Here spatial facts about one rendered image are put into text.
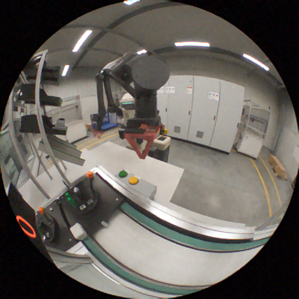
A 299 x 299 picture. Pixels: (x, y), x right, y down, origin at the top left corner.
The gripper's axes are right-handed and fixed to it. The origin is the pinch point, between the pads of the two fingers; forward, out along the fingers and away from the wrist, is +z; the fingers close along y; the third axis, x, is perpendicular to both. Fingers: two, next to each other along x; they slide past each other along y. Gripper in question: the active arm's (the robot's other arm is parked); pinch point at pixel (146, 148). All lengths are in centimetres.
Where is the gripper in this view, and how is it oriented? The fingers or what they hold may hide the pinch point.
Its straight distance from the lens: 26.1
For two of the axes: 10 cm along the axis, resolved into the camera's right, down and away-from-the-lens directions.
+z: 0.1, 8.9, 4.6
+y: -2.2, 4.5, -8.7
